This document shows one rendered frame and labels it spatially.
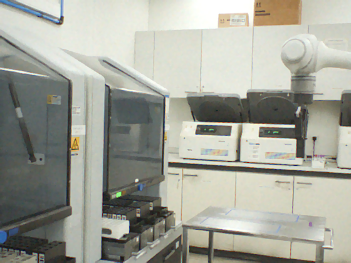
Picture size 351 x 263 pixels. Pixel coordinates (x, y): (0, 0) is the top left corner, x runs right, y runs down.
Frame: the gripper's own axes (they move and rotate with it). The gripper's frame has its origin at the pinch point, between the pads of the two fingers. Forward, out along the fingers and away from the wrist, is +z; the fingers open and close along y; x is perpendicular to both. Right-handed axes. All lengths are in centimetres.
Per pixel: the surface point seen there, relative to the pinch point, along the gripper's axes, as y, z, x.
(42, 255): -70, 32, 57
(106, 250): -31, 42, 65
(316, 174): 219, 36, 42
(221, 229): 9, 38, 35
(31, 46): -59, -33, 75
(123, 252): -30, 42, 57
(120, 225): -27, 33, 62
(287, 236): 14.0, 37.3, 7.4
